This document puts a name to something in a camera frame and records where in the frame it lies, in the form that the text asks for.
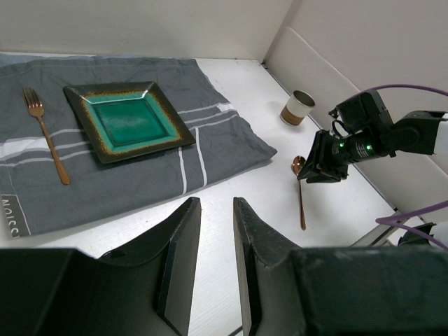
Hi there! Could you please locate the white and brown metal cup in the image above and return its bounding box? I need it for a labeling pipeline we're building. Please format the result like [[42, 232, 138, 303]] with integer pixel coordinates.
[[280, 90, 316, 126]]

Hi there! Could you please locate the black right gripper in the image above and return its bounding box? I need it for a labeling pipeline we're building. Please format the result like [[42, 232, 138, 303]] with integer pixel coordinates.
[[298, 90, 396, 183]]

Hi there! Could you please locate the copper spoon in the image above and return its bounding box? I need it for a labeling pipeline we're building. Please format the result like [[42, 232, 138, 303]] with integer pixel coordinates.
[[291, 155, 307, 230]]

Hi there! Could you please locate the grey striped cloth placemat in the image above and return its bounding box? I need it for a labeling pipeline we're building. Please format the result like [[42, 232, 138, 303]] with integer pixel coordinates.
[[1, 54, 276, 237]]

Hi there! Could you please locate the aluminium table edge rail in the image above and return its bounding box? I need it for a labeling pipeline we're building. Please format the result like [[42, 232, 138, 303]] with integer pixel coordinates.
[[351, 216, 432, 247]]

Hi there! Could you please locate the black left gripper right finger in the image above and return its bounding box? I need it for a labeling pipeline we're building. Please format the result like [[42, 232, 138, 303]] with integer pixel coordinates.
[[233, 197, 447, 335]]

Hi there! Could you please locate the copper fork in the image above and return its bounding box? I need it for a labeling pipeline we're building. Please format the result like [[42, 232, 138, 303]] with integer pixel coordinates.
[[22, 87, 70, 186]]

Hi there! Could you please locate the green square ceramic plate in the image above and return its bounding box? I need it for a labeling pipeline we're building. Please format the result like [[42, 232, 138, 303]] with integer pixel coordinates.
[[63, 81, 195, 164]]

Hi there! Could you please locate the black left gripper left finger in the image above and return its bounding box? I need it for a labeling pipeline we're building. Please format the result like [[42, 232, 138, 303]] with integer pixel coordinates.
[[1, 197, 201, 335]]

